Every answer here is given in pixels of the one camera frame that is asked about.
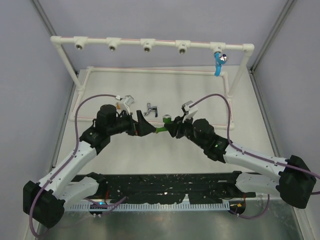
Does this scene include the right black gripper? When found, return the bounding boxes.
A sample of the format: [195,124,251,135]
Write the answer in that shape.
[164,113,206,149]

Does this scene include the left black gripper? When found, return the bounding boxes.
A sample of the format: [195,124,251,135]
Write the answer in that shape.
[108,110,156,137]

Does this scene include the green water faucet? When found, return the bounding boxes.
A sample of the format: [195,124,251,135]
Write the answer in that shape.
[155,114,172,134]

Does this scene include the white PVC pipe frame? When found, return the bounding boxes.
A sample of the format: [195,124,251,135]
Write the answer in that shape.
[50,35,255,131]

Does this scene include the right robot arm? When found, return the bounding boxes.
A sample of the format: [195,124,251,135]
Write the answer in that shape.
[164,116,317,209]

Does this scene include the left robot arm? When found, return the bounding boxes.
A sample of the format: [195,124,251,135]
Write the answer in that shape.
[22,104,156,229]

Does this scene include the chrome water faucet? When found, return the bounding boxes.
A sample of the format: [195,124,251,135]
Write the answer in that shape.
[143,102,158,118]

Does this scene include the blue water faucet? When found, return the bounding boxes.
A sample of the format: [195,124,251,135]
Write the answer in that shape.
[214,52,228,77]

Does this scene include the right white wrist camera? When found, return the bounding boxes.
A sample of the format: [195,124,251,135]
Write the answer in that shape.
[181,100,199,123]

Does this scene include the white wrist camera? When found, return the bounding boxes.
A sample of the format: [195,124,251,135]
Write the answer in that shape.
[181,100,199,123]
[115,95,135,114]

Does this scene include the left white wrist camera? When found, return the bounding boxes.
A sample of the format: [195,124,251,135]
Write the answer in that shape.
[115,95,135,114]

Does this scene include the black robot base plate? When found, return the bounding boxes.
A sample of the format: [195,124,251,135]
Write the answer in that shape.
[77,171,256,204]

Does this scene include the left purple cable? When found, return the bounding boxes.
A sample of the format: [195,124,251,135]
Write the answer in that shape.
[28,93,126,238]

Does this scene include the purple cable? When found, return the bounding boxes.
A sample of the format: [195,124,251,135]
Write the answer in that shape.
[190,93,320,221]
[28,93,126,238]

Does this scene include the white slotted cable duct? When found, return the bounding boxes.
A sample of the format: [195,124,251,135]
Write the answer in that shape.
[66,201,230,212]

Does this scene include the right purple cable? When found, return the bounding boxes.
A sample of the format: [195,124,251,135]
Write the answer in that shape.
[190,93,320,221]

